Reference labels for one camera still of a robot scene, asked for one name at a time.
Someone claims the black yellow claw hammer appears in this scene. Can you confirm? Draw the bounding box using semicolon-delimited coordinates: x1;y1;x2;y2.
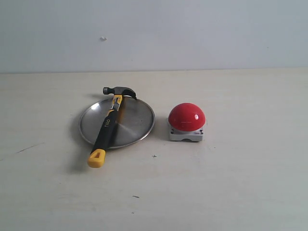
87;87;137;168

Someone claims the red dome push button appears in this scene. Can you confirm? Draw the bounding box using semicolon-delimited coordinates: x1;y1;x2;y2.
168;103;207;142

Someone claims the round steel plate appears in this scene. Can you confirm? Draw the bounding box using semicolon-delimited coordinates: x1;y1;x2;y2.
78;97;155;149

